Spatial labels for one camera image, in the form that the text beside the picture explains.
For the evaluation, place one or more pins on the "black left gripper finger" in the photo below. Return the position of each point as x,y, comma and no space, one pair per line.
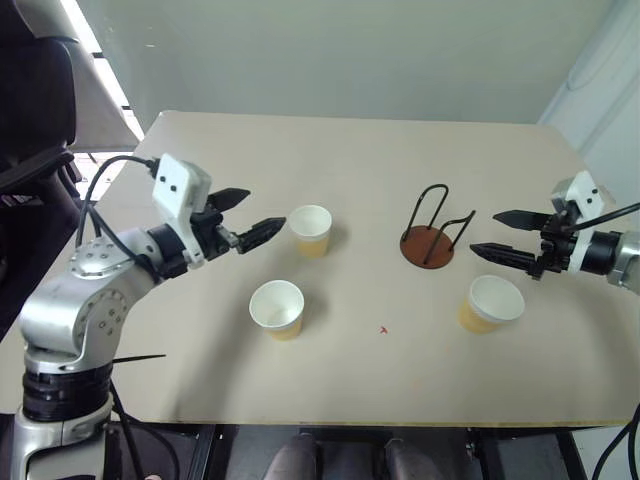
227,198
262,232

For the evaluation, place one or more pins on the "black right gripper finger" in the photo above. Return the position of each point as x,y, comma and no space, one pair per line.
500,253
520,218

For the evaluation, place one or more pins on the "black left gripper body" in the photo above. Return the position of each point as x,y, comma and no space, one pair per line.
214,234

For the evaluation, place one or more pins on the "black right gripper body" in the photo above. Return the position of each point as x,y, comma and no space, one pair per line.
555,245

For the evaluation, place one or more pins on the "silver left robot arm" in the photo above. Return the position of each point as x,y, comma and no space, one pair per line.
75,305

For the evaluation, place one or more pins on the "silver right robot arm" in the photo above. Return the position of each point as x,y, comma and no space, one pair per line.
617,252

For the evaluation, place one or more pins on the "yellow paper cup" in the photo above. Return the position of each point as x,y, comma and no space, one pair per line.
311,231
277,310
490,305

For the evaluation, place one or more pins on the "brown cup holder stand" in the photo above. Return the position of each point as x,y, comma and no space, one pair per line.
427,245

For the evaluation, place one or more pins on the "black office chair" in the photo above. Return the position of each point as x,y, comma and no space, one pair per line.
35,150

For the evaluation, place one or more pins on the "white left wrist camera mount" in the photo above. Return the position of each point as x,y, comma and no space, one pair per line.
176,190

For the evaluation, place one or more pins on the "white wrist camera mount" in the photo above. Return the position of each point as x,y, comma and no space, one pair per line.
176,190
582,197

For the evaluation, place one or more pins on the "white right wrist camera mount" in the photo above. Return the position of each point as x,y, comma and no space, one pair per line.
582,197

